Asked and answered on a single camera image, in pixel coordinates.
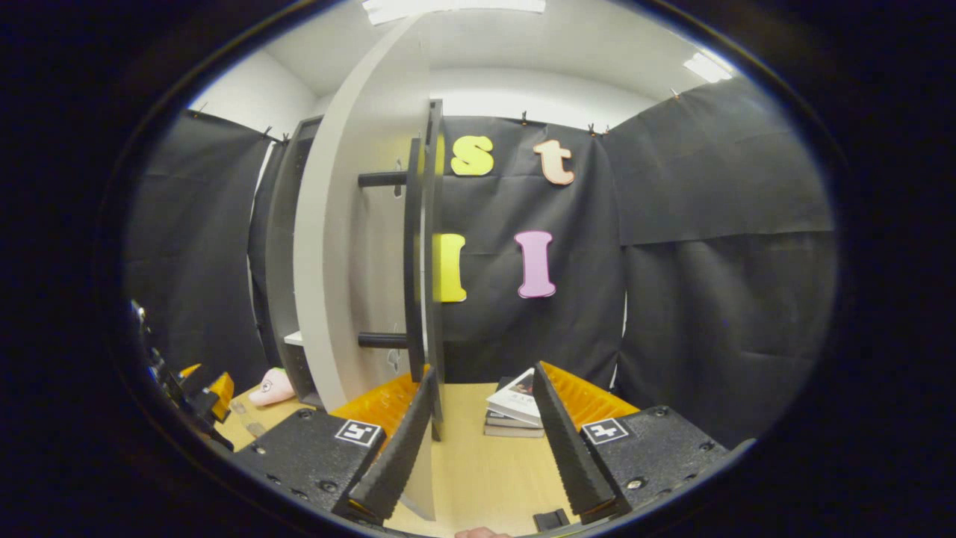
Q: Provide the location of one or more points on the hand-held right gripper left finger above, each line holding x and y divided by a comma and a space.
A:
396, 463

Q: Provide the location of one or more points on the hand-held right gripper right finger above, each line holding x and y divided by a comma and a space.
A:
573, 456

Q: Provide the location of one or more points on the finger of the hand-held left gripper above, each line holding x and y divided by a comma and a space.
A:
216, 396

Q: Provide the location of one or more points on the pink plush toy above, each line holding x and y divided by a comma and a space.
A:
272, 388

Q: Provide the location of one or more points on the ceiling light panel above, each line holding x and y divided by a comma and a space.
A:
708, 67
455, 9

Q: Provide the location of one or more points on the grey cabinet door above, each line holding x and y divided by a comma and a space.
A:
321, 261

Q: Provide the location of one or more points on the dark grey cabinet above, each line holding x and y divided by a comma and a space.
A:
287, 261

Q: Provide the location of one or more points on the white photo cover book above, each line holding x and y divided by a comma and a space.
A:
519, 400

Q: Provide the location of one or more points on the grey book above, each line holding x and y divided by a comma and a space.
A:
511, 433
502, 421

